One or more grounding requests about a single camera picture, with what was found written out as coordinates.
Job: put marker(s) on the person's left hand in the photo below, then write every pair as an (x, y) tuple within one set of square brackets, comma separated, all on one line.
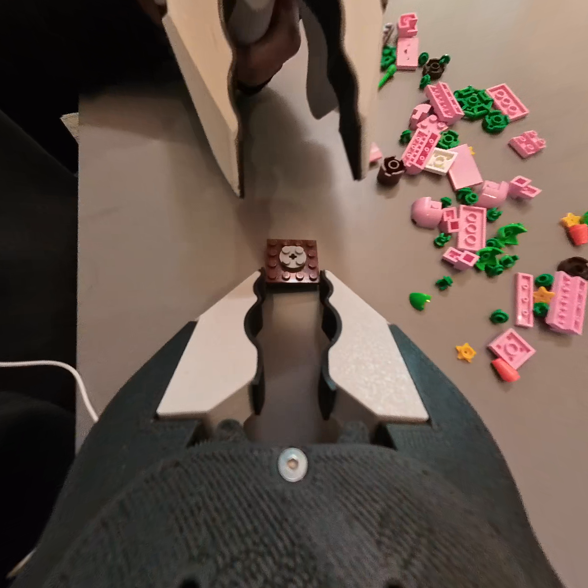
[(275, 55)]

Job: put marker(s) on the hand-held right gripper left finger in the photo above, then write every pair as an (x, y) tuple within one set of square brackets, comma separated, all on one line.
[(206, 367)]

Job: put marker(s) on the coral toy cone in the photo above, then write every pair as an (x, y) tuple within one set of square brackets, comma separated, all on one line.
[(505, 370), (579, 235)]

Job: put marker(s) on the brown square toy plate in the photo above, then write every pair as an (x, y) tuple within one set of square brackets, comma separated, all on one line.
[(275, 275)]

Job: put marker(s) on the pile of pink toy bricks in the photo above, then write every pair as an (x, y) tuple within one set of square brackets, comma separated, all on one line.
[(472, 227)]

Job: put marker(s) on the grey round toy plate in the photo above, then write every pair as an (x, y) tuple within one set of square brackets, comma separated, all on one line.
[(287, 262)]

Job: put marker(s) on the green toy stem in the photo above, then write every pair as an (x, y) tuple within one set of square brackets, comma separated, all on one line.
[(387, 77)]

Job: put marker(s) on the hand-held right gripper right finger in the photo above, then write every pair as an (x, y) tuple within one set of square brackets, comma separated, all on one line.
[(376, 367)]

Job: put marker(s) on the reddish brown round toy brick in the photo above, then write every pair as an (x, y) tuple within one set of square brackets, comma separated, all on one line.
[(390, 172)]

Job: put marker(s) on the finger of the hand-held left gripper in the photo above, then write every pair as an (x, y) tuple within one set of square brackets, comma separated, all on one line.
[(372, 69), (202, 69)]

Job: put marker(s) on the cream square toy plate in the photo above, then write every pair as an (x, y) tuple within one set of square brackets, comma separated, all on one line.
[(442, 161)]

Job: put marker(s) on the dark brown round toy plate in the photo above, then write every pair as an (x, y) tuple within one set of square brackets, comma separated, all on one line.
[(434, 67), (574, 265)]

